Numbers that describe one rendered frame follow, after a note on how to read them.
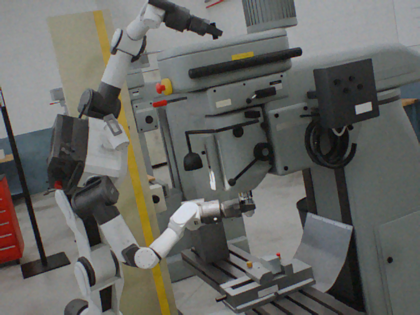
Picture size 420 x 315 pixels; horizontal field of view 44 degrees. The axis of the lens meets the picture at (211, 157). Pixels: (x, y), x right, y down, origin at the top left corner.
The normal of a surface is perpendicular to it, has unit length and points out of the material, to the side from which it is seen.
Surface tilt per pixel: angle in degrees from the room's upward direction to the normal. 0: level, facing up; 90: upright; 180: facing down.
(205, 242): 90
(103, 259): 81
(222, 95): 90
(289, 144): 90
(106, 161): 58
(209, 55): 90
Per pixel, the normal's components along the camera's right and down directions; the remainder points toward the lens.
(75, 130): 0.44, -0.50
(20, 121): 0.40, 0.08
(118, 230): 0.40, -0.14
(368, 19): -0.89, 0.25
